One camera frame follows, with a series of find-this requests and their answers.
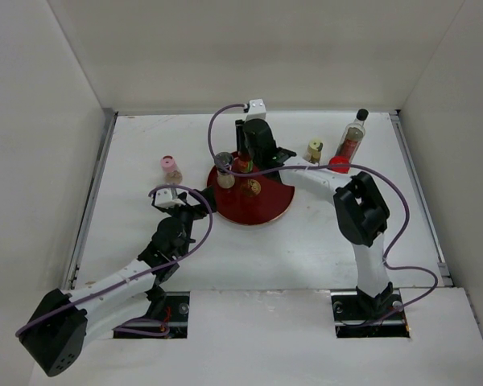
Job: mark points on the yellow-cap sauce bottle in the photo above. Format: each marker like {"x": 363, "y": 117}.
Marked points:
{"x": 243, "y": 163}

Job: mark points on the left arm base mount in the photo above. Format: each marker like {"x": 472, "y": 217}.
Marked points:
{"x": 165, "y": 319}

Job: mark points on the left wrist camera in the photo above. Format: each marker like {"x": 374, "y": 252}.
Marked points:
{"x": 166, "y": 196}

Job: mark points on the red round tray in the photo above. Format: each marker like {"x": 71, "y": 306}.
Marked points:
{"x": 252, "y": 200}

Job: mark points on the pink-lid spice jar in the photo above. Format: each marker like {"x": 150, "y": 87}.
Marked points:
{"x": 172, "y": 174}

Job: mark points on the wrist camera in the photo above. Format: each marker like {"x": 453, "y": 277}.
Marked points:
{"x": 255, "y": 109}
{"x": 166, "y": 196}

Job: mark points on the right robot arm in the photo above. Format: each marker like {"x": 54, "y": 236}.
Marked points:
{"x": 361, "y": 211}

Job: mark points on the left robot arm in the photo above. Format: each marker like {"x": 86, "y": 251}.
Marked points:
{"x": 63, "y": 323}

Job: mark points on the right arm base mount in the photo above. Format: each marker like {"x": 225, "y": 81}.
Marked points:
{"x": 353, "y": 319}

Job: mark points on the tall black-cap bottle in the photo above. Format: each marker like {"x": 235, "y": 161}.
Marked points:
{"x": 353, "y": 136}

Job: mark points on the yellow-lid spice jar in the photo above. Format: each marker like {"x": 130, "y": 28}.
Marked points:
{"x": 314, "y": 151}

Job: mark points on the red-lid chili sauce jar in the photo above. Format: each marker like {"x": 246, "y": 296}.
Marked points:
{"x": 339, "y": 164}

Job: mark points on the black-top salt grinder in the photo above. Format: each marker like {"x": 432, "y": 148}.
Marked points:
{"x": 223, "y": 163}

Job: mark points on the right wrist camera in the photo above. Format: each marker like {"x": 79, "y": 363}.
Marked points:
{"x": 255, "y": 109}

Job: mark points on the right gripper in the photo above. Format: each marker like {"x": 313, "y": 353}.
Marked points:
{"x": 240, "y": 134}

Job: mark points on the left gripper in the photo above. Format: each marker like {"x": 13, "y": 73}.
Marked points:
{"x": 198, "y": 211}

